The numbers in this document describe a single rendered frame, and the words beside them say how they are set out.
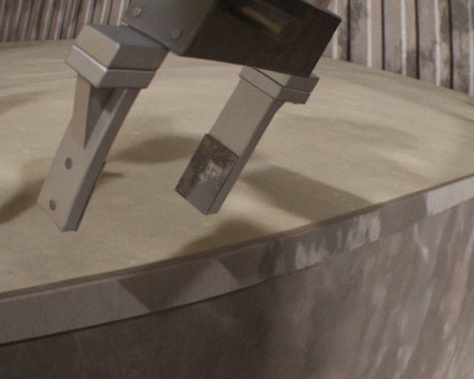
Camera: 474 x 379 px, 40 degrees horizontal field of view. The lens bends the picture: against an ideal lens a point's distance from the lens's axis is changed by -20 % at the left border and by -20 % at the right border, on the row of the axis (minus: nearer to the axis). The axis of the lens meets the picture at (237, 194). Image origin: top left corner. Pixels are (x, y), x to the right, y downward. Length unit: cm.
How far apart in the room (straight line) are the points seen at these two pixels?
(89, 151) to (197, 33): 7
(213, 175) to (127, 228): 22
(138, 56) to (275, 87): 14
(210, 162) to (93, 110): 15
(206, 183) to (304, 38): 12
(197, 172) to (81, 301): 13
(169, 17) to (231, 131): 14
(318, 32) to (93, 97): 15
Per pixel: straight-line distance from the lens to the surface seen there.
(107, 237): 64
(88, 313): 54
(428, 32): 390
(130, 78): 32
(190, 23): 32
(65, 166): 35
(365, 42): 412
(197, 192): 47
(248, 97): 45
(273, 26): 32
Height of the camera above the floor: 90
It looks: 14 degrees down
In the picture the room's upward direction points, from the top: 5 degrees clockwise
